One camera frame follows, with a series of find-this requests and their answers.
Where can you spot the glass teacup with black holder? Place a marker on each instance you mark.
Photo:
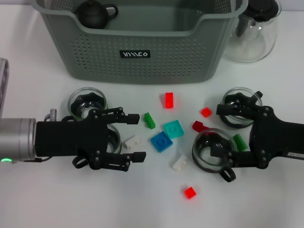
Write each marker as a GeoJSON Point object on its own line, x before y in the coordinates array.
{"type": "Point", "coordinates": [240, 91]}
{"type": "Point", "coordinates": [79, 162]}
{"type": "Point", "coordinates": [80, 102]}
{"type": "Point", "coordinates": [206, 164]}

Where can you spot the blue square plate brick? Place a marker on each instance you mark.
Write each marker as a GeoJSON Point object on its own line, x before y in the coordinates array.
{"type": "Point", "coordinates": [161, 141]}

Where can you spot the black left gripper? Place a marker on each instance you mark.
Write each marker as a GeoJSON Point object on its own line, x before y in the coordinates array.
{"type": "Point", "coordinates": [66, 137]}

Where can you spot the grey-green perforated storage bin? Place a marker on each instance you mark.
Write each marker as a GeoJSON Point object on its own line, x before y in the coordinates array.
{"type": "Point", "coordinates": [166, 59]}

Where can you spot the black ceramic teapot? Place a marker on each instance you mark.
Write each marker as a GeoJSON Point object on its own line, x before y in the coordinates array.
{"type": "Point", "coordinates": [92, 15]}

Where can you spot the dark red curved brick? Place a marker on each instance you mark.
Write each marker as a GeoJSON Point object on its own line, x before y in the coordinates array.
{"type": "Point", "coordinates": [198, 126]}

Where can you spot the small red square brick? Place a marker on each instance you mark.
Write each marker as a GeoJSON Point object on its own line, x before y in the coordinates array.
{"type": "Point", "coordinates": [206, 112]}
{"type": "Point", "coordinates": [190, 192]}

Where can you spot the glass teapot with black lid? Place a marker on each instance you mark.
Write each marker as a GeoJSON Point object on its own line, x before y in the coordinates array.
{"type": "Point", "coordinates": [249, 47]}

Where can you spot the white oblong brick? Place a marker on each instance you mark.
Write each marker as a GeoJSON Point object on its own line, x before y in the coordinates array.
{"type": "Point", "coordinates": [179, 163]}
{"type": "Point", "coordinates": [133, 141]}

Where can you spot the bright red oblong brick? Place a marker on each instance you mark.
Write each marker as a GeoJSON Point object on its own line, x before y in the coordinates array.
{"type": "Point", "coordinates": [169, 101]}

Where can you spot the silver metal connector plug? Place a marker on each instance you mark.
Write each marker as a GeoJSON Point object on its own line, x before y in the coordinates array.
{"type": "Point", "coordinates": [51, 114]}

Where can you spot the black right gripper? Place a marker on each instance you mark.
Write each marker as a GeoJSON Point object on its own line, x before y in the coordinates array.
{"type": "Point", "coordinates": [275, 140]}

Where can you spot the green oblong brick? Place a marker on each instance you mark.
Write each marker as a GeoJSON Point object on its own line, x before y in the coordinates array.
{"type": "Point", "coordinates": [240, 142]}
{"type": "Point", "coordinates": [149, 120]}

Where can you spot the cyan square plate brick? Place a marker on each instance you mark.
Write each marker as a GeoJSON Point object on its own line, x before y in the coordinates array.
{"type": "Point", "coordinates": [173, 129]}

